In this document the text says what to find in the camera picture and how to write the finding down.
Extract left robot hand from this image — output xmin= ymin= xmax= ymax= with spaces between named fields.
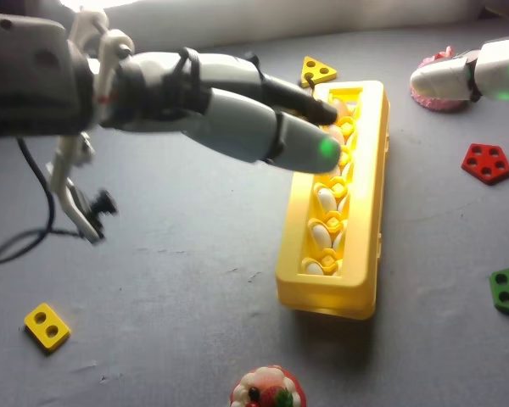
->
xmin=109 ymin=47 xmax=343 ymax=176

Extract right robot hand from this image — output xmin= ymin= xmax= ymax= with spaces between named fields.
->
xmin=409 ymin=36 xmax=509 ymax=103

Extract yellow plastic egg carton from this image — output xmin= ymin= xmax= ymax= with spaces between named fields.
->
xmin=275 ymin=80 xmax=391 ymax=320

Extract pink toy cake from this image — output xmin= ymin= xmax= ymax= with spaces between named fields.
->
xmin=410 ymin=45 xmax=472 ymax=113

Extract red pentagon block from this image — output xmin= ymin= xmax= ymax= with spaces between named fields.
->
xmin=461 ymin=142 xmax=509 ymax=187

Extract yellow triangle block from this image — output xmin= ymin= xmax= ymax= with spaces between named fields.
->
xmin=299 ymin=55 xmax=338 ymax=89

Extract white backdrop cloth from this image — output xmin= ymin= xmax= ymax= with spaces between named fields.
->
xmin=59 ymin=0 xmax=509 ymax=50

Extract red strawberry toy cake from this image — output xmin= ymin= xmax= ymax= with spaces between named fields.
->
xmin=229 ymin=365 xmax=307 ymax=407

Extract yellow rectangle block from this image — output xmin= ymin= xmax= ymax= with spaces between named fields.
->
xmin=24 ymin=303 xmax=72 ymax=353

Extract black cable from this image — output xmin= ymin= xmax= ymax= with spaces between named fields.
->
xmin=0 ymin=137 xmax=88 ymax=269

